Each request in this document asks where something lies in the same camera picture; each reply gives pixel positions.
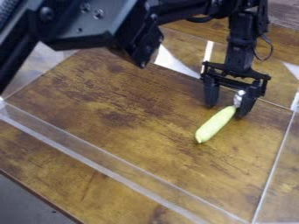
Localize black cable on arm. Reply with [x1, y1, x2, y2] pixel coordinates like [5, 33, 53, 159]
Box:
[252, 32, 274, 62]

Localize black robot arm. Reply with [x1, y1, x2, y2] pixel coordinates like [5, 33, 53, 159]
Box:
[0, 0, 270, 118]

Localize thick black cable hose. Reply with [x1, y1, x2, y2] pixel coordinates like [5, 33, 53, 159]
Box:
[184, 14, 220, 25]

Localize green handled metal spoon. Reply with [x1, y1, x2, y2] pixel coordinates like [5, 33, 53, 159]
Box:
[194, 90, 246, 144]

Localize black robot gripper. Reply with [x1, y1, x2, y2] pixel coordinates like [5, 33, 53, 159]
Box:
[200, 61, 270, 118]

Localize clear acrylic enclosure wall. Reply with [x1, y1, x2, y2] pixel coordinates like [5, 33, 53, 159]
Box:
[1, 49, 296, 224]

